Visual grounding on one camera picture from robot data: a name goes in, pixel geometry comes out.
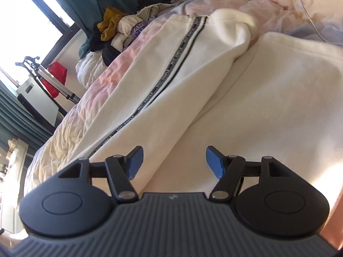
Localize black window frame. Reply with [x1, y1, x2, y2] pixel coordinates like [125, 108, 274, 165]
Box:
[0, 0, 81, 87]

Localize white appliance box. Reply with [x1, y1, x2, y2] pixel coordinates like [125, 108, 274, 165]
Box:
[16, 77, 63, 133]

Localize white charging cable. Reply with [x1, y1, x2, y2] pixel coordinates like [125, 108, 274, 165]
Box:
[286, 0, 343, 44]

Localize red cloth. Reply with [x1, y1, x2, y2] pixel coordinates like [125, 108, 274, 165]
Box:
[41, 61, 68, 99]

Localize white purple print garment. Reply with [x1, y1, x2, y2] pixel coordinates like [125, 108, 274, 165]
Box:
[117, 15, 147, 48]

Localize black garment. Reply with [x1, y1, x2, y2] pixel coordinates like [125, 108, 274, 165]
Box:
[89, 23, 122, 67]

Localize white dressing table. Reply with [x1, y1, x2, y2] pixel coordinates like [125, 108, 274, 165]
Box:
[1, 139, 29, 248]

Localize white puffy comforter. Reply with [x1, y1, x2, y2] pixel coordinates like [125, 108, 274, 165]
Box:
[76, 50, 108, 89]

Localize grey crumpled clothes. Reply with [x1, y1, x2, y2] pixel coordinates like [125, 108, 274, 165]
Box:
[135, 0, 187, 24]

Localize mustard yellow garment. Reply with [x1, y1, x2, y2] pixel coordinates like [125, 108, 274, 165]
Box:
[96, 6, 127, 42]

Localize pastel tie-dye duvet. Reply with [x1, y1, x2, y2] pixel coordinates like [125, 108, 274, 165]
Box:
[23, 0, 343, 193]

